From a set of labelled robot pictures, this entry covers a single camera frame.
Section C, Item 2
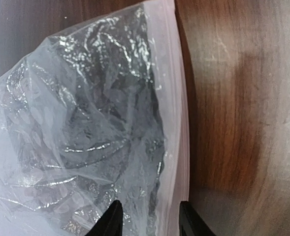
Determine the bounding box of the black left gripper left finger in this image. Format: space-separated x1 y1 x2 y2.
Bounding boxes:
85 200 123 236

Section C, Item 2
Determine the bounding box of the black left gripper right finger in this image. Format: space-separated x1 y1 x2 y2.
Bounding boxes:
179 201 215 236

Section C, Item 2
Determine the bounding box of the clear zip top bag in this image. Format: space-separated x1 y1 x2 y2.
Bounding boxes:
0 0 189 236

